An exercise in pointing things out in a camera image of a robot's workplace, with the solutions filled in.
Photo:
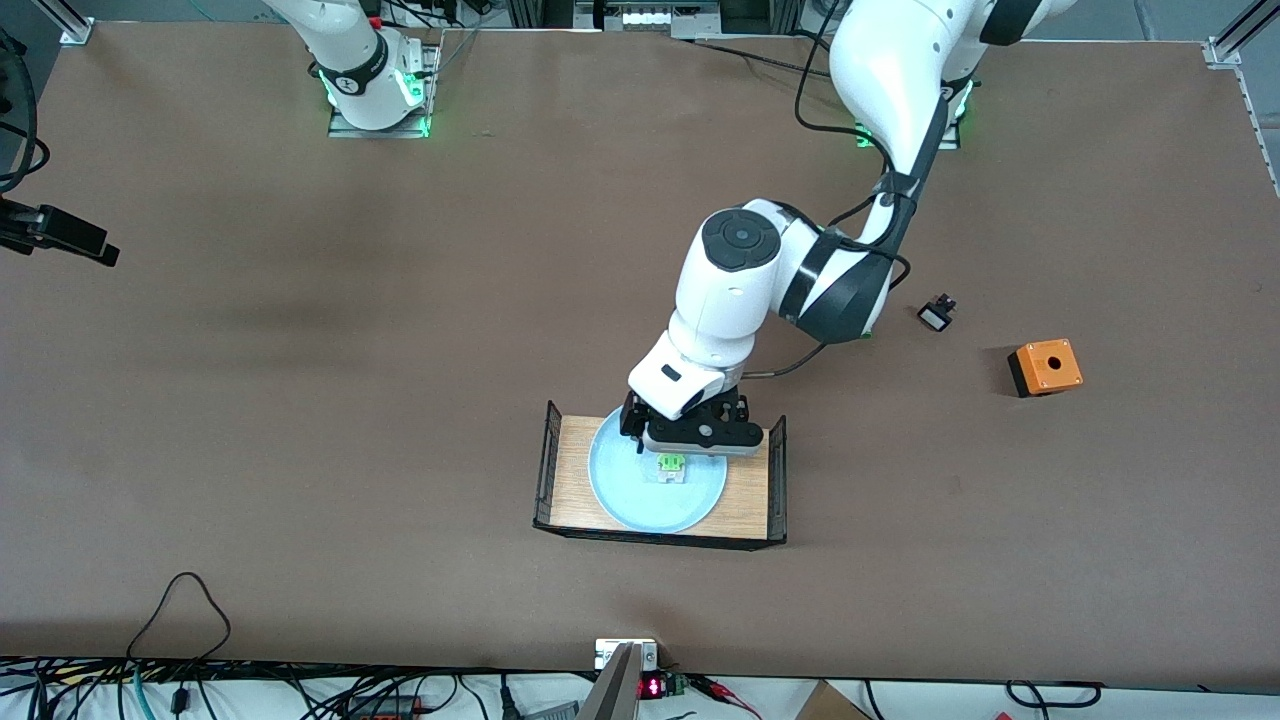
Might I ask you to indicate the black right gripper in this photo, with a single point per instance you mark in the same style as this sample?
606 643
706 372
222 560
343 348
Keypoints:
62 230

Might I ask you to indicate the red push button switch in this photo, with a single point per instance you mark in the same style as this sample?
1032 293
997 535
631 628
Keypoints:
671 465

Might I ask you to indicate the light blue round plate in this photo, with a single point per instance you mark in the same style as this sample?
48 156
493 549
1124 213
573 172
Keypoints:
620 490

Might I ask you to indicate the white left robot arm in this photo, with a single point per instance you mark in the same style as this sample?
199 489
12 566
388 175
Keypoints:
900 70

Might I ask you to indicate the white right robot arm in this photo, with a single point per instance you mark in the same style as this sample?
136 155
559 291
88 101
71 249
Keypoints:
375 105

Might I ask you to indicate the red LED display module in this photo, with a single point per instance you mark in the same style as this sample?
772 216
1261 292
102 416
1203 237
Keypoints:
652 687

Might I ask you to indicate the red clip test leads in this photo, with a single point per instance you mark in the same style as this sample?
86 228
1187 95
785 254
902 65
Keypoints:
715 686

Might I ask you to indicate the brown cardboard piece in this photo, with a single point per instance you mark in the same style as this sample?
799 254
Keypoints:
830 705

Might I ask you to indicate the grey control box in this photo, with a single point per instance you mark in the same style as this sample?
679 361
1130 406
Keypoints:
645 18

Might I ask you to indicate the aluminium frame profile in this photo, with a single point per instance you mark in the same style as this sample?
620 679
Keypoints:
1225 48
70 30

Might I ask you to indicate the silver camera clamp bracket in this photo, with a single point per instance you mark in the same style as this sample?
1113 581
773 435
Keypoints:
610 655

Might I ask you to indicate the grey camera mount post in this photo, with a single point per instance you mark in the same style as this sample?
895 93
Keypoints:
615 695

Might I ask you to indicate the black white rectangular switch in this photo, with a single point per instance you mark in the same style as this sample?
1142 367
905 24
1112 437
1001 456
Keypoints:
935 318

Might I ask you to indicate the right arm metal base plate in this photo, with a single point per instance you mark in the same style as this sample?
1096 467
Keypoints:
380 133

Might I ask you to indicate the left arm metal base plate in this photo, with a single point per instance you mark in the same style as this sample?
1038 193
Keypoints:
868 140

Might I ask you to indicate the orange button enclosure box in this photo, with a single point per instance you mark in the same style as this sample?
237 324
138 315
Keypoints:
1060 378

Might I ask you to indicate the perforated aluminium edge rail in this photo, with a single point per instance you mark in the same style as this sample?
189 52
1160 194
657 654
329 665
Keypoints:
1258 125

